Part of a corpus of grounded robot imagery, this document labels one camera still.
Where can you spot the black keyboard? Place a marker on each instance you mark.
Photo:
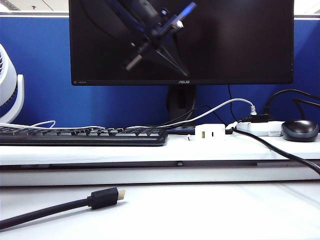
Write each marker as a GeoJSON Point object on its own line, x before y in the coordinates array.
{"type": "Point", "coordinates": [75, 140]}

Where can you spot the small white plug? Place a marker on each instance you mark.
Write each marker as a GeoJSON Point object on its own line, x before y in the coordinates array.
{"type": "Point", "coordinates": [231, 125]}

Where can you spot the black ASUS monitor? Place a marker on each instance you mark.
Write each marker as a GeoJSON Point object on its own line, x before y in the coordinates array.
{"type": "Point", "coordinates": [237, 45]}

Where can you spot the white power strip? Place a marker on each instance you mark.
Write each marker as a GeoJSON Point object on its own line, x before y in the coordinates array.
{"type": "Point", "coordinates": [257, 128]}

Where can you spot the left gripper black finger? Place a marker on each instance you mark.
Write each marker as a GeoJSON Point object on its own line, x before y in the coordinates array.
{"type": "Point", "coordinates": [176, 51]}
{"type": "Point", "coordinates": [166, 56]}

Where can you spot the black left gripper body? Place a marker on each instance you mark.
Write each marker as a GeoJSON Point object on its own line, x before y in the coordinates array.
{"type": "Point", "coordinates": [162, 31]}

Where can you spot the white charger brick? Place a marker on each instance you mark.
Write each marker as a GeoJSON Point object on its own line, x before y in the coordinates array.
{"type": "Point", "coordinates": [217, 131]}

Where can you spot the black computer mouse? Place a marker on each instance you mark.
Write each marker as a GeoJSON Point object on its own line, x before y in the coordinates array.
{"type": "Point", "coordinates": [300, 132]}

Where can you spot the black monitor stand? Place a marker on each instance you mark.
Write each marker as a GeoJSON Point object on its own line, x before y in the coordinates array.
{"type": "Point", "coordinates": [181, 100]}

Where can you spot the white desk fan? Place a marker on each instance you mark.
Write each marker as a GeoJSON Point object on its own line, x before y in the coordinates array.
{"type": "Point", "coordinates": [7, 82]}

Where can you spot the blue office partition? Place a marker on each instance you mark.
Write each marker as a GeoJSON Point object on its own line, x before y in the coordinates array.
{"type": "Point", "coordinates": [45, 62]}

